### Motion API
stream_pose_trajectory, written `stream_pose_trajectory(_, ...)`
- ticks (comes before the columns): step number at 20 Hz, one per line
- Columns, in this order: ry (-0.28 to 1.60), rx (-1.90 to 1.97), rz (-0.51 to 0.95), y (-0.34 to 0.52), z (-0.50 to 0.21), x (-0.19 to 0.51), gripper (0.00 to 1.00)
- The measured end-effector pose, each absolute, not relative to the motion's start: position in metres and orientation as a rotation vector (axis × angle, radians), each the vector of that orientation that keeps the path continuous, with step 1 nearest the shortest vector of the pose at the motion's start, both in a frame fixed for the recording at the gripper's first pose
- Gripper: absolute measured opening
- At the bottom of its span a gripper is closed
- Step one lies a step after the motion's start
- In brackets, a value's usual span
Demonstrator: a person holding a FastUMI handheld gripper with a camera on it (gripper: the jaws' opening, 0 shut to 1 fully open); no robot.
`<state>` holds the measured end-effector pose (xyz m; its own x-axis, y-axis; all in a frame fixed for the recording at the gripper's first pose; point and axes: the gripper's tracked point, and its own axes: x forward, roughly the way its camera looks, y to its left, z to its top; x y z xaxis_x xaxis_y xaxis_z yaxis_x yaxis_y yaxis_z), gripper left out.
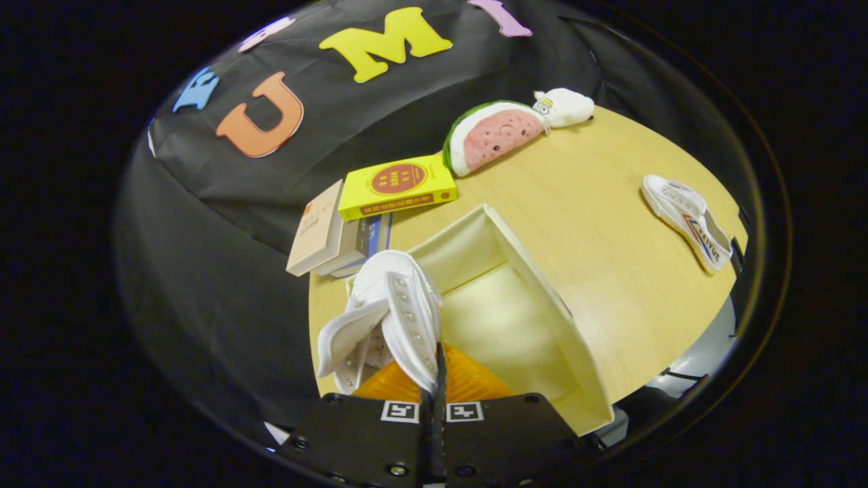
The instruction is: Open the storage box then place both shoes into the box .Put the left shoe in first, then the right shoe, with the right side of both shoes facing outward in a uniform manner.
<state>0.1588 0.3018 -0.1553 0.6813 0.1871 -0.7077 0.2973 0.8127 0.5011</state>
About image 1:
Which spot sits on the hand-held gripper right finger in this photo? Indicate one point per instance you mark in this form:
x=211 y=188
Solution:
x=502 y=440

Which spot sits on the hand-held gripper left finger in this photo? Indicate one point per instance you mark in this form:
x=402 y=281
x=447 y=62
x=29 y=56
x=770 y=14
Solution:
x=359 y=440

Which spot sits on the cream storage box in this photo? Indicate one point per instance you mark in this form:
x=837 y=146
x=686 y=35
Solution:
x=502 y=305

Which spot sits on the white canvas shoe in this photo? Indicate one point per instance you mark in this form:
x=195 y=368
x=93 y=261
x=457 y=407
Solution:
x=407 y=305
x=688 y=217

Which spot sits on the grey book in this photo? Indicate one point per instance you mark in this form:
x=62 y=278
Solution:
x=349 y=247

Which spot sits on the blue book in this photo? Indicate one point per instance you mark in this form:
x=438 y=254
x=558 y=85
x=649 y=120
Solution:
x=380 y=234

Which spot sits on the beige book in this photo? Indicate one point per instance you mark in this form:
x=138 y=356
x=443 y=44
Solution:
x=319 y=227

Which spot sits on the yellow book with red circle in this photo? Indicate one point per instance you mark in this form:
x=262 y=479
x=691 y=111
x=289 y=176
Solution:
x=397 y=186

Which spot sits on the watermelon slice plush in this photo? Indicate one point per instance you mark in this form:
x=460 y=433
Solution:
x=498 y=135

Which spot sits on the white plush toy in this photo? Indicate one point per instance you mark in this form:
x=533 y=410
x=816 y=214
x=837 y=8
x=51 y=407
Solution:
x=566 y=107

